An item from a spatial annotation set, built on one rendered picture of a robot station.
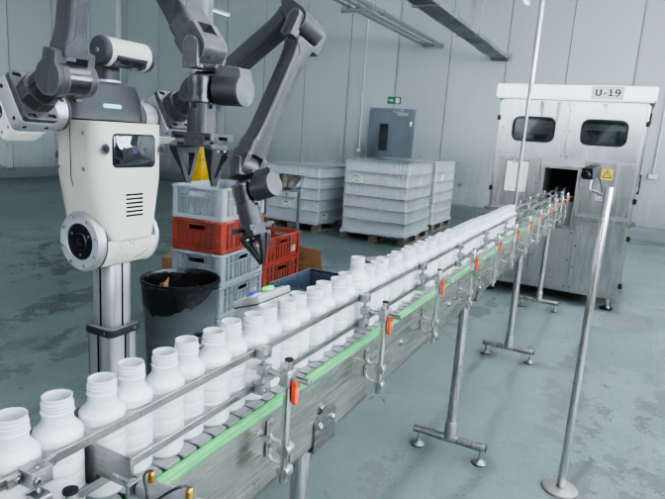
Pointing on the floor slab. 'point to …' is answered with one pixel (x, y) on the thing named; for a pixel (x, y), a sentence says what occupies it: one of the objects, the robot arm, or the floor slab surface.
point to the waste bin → (177, 305)
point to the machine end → (608, 125)
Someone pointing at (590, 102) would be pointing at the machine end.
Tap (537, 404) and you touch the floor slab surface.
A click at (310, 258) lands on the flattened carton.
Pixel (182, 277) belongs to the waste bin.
